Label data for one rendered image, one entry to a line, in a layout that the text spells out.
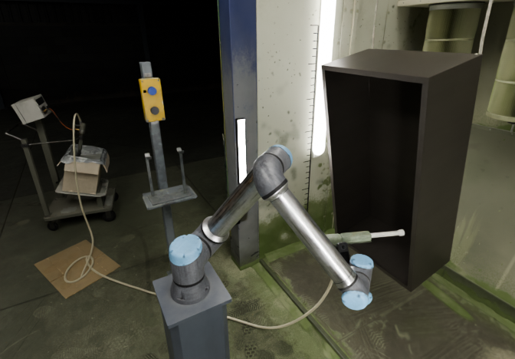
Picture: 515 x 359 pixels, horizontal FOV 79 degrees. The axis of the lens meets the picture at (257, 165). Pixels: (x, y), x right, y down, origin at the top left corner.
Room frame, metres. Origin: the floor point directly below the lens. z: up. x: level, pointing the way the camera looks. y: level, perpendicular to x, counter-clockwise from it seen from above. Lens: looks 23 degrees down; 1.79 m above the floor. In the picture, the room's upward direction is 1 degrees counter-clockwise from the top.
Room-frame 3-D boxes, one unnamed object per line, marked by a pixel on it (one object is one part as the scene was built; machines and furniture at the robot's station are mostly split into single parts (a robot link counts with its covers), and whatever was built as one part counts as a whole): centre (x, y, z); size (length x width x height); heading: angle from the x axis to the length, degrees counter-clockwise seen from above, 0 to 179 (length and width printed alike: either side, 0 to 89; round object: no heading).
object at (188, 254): (1.17, 0.33, 0.83); 0.17 x 0.15 x 0.18; 156
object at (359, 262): (1.01, -0.42, 0.88); 0.12 x 0.09 x 0.12; 156
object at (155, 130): (1.99, 0.68, 0.82); 0.06 x 0.06 x 1.64; 29
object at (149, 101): (1.94, 0.65, 1.42); 0.12 x 0.06 x 0.26; 119
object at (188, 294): (1.16, 0.34, 0.69); 0.19 x 0.19 x 0.10
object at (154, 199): (1.85, 0.59, 0.95); 0.26 x 0.15 x 0.32; 119
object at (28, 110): (2.90, 1.91, 0.64); 0.73 x 0.50 x 1.27; 109
